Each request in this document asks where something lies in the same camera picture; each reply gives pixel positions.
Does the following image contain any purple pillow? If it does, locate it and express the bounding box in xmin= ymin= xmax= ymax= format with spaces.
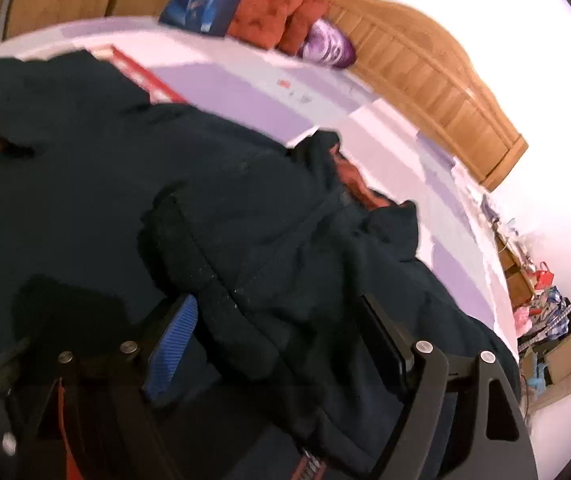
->
xmin=298 ymin=19 xmax=357 ymax=70

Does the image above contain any wooden headboard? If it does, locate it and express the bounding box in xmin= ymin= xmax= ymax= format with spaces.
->
xmin=285 ymin=0 xmax=529 ymax=193

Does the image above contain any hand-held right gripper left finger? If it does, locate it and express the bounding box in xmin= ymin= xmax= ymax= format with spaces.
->
xmin=30 ymin=294 xmax=200 ymax=480

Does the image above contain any cardboard box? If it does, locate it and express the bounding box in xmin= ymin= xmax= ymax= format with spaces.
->
xmin=520 ymin=317 xmax=571 ymax=391

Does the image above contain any red quilted cushion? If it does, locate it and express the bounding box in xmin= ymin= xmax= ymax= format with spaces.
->
xmin=226 ymin=0 xmax=331 ymax=58

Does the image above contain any wooden bedside cabinet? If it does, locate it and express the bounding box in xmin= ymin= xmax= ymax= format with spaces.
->
xmin=493 ymin=230 xmax=536 ymax=311

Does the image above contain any purple checked bed quilt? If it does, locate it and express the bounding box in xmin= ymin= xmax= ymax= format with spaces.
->
xmin=0 ymin=15 xmax=521 ymax=351

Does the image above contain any dark navy jacket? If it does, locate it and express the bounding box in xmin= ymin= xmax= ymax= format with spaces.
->
xmin=0 ymin=50 xmax=521 ymax=480

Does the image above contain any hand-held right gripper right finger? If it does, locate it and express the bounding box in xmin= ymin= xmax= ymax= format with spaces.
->
xmin=354 ymin=294 xmax=539 ymax=480

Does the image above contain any pile of colourful clothes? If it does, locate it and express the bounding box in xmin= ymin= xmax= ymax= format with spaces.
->
xmin=513 ymin=285 xmax=571 ymax=346

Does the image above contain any small red bag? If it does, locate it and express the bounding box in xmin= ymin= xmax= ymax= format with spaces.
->
xmin=533 ymin=261 xmax=556 ymax=291

